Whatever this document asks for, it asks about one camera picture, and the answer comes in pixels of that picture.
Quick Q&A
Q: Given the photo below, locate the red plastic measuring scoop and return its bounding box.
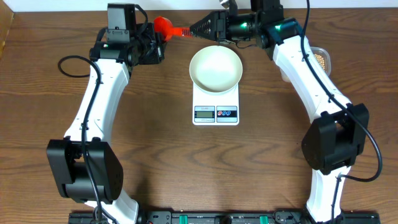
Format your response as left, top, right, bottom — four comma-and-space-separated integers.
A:
154, 16, 193, 42

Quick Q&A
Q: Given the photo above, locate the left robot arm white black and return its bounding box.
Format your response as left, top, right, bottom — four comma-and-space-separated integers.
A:
47, 22, 165, 223

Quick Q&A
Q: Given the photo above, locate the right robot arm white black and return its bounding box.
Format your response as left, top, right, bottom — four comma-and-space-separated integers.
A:
190, 7, 369, 223

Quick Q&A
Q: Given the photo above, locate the cream round bowl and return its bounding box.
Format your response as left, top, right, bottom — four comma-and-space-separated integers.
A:
189, 45, 243, 94

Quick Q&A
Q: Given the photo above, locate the white digital kitchen scale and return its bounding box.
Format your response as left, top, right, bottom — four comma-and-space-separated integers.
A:
192, 84, 240, 126

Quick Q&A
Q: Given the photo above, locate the clear plastic container of soybeans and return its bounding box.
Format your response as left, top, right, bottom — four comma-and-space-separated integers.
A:
272, 44, 331, 83

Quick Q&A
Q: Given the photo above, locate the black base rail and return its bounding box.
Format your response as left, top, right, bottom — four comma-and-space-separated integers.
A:
68, 210, 381, 224

